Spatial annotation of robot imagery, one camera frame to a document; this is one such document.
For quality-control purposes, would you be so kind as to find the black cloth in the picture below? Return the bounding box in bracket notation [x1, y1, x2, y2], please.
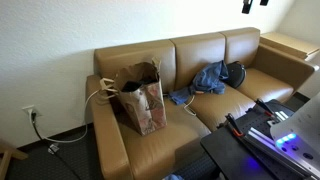
[121, 77, 158, 93]

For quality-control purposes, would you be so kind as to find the brown paper bag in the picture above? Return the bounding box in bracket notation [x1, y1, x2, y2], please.
[98, 56, 168, 137]

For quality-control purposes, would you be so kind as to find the tan leather couch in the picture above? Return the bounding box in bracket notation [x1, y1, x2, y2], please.
[85, 27, 320, 180]

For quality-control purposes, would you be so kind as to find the blue cloth scrap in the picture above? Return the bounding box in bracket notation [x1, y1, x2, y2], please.
[162, 173, 185, 180]

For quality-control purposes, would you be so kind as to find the light wooden side table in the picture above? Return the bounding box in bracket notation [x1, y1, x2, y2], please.
[259, 31, 320, 62]

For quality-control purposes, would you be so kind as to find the blue denim garment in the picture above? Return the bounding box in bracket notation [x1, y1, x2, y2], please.
[168, 59, 230, 106]

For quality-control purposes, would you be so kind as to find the black clamp orange trigger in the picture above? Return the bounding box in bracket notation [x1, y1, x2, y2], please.
[217, 113, 247, 138]
[254, 98, 278, 118]

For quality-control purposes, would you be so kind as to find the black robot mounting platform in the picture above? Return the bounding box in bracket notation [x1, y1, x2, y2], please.
[199, 98, 320, 180]

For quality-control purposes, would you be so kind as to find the dark ribbed cart panel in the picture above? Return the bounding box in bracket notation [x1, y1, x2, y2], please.
[173, 153, 222, 180]

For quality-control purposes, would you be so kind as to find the grey power adapter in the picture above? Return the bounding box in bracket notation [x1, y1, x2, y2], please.
[47, 143, 61, 155]

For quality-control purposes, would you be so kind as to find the wooden furniture leg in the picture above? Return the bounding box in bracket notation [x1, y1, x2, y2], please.
[0, 143, 30, 180]

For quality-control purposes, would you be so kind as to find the thin white charger cable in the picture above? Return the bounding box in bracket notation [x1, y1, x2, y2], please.
[182, 94, 198, 117]

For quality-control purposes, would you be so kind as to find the silver aluminium rail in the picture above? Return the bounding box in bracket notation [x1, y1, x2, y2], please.
[244, 126, 320, 180]

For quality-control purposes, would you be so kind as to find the white power cable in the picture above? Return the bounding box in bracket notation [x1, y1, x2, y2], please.
[29, 88, 102, 144]

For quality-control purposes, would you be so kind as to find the white wall outlet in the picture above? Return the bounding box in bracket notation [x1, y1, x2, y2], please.
[21, 104, 43, 118]

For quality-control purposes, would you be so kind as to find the black power cable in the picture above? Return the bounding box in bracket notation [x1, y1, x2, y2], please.
[30, 111, 82, 180]

